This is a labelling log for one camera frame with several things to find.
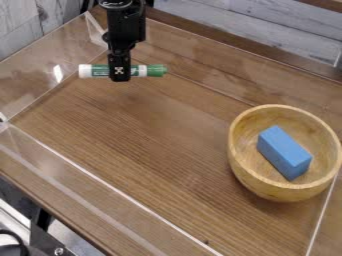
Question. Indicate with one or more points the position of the green white marker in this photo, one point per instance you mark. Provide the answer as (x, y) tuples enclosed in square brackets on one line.
[(100, 70)]

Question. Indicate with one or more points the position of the clear acrylic tray wall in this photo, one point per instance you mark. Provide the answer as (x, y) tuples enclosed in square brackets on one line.
[(124, 159)]

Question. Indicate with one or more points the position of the clear acrylic corner brace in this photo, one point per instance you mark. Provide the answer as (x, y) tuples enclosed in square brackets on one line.
[(95, 30)]

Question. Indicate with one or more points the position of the black metal table bracket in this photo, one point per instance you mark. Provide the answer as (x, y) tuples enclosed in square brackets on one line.
[(42, 239)]

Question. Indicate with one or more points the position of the brown wooden bowl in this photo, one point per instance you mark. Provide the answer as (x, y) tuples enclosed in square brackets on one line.
[(255, 172)]

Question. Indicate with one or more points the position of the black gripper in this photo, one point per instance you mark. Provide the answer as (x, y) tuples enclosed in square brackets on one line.
[(126, 22)]

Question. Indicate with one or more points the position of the blue foam block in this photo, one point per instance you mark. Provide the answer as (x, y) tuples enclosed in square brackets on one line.
[(283, 152)]

